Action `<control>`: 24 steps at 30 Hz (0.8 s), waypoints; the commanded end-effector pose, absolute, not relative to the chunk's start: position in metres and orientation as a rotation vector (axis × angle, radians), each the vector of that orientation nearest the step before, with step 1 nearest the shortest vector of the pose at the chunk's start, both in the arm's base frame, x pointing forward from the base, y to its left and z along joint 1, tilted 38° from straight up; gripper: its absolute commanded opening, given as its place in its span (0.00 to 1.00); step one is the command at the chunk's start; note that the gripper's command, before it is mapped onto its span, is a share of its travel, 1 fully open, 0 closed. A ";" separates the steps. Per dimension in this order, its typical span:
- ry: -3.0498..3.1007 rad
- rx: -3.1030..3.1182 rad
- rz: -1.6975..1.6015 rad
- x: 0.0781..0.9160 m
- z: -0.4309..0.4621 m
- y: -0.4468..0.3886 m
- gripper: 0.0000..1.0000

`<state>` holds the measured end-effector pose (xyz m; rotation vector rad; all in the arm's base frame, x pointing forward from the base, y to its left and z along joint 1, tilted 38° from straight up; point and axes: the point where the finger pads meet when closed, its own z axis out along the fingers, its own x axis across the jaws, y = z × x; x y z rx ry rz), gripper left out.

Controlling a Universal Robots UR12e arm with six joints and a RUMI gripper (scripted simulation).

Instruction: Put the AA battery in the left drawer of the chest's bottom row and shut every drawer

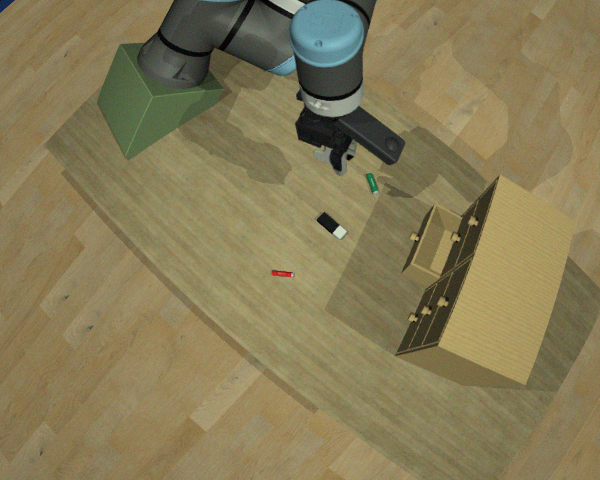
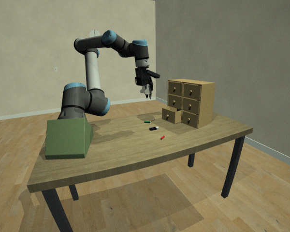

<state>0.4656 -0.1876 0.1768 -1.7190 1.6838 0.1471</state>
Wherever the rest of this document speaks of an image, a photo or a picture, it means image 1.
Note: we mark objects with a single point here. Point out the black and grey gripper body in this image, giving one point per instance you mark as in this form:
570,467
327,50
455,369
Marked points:
313,124

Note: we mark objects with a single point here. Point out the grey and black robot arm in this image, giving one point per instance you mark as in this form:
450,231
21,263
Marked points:
326,43

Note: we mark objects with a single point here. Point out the green aa battery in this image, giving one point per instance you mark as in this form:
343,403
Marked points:
372,183

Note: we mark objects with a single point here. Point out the light wooden chest of drawers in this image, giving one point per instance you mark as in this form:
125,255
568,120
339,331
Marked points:
499,319

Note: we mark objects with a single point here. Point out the brown wooden drawer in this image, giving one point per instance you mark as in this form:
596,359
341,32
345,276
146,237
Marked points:
429,314
458,241
415,321
434,248
448,301
477,222

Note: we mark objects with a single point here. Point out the red battery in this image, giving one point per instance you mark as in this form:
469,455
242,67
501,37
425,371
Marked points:
282,273

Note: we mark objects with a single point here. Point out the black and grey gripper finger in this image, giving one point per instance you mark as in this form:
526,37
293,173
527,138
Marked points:
352,150
337,158

